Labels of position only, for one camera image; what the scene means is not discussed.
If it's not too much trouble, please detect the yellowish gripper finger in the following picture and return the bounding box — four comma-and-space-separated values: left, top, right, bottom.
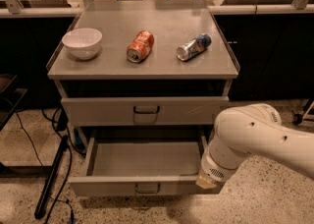
196, 175, 217, 190

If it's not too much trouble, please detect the grey drawer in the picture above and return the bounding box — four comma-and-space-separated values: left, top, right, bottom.
69, 127, 222, 196
62, 96, 229, 127

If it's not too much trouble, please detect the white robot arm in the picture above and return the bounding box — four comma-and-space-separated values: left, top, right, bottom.
196, 103, 314, 190

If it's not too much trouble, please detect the grey drawer cabinet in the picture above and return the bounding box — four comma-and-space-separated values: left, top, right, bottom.
46, 0, 241, 150

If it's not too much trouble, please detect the grey top drawer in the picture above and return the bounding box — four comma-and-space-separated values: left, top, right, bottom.
62, 96, 229, 127

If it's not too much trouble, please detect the blue silver soda can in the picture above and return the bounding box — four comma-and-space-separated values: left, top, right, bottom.
176, 33, 212, 62

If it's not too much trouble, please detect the orange soda can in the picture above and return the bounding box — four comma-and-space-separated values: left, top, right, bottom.
127, 30, 154, 63

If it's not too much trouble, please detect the black floor bar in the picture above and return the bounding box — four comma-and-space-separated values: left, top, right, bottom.
34, 136, 68, 220

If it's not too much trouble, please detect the white ceramic bowl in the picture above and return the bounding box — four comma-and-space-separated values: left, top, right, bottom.
62, 28, 102, 60

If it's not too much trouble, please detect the black caster wheel frame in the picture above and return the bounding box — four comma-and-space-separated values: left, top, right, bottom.
293, 98, 314, 125

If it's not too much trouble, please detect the black cable on floor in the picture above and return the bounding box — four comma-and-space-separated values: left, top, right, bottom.
13, 106, 86, 224

